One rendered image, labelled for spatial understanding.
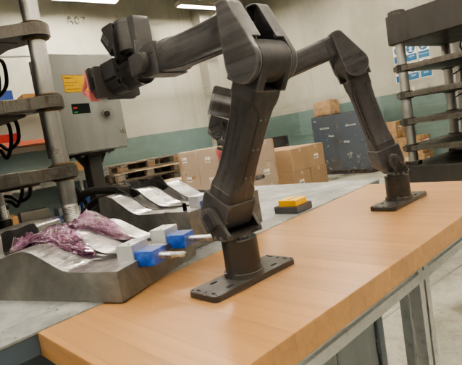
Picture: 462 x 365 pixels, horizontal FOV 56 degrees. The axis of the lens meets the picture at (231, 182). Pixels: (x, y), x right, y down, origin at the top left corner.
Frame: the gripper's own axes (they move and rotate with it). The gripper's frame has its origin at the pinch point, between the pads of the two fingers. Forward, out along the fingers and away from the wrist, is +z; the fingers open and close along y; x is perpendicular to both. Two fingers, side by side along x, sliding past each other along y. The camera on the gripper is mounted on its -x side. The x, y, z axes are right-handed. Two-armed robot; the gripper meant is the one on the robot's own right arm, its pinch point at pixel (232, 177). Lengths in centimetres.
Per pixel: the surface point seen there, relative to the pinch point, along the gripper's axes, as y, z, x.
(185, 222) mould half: 17.0, 9.9, 4.0
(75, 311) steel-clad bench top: 49, 19, 15
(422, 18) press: -370, -130, -121
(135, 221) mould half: 16.9, 17.0, -14.3
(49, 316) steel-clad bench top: 52, 20, 13
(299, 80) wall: -693, -64, -474
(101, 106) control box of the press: -15, -2, -92
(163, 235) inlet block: 29.2, 9.1, 11.0
